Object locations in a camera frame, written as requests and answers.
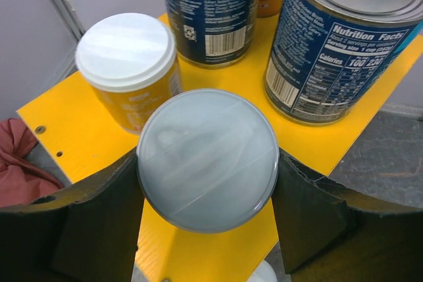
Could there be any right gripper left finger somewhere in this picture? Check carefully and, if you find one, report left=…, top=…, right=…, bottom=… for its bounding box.
left=1, top=151, right=144, bottom=281

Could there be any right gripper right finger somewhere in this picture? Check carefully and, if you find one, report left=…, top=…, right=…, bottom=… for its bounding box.
left=272, top=152, right=422, bottom=281

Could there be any red cloth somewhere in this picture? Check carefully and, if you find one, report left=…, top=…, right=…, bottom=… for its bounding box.
left=1, top=118, right=64, bottom=207

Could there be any short can white lid front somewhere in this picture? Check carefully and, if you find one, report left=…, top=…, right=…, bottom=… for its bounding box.
left=247, top=260, right=278, bottom=282

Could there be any short green can clear lid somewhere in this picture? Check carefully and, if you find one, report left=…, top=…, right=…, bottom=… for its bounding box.
left=136, top=88, right=280, bottom=234

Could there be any yellow open shelf cabinet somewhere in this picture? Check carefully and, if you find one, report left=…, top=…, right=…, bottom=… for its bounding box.
left=16, top=13, right=423, bottom=282

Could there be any short orange can white lid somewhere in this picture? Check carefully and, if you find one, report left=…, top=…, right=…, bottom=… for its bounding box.
left=75, top=13, right=182, bottom=134

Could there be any blue can with pull-tab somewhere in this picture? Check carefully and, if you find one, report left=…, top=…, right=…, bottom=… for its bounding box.
left=264, top=0, right=422, bottom=125

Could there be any blue can metal pull-tab lid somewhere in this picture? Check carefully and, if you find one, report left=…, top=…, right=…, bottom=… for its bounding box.
left=165, top=0, right=258, bottom=69

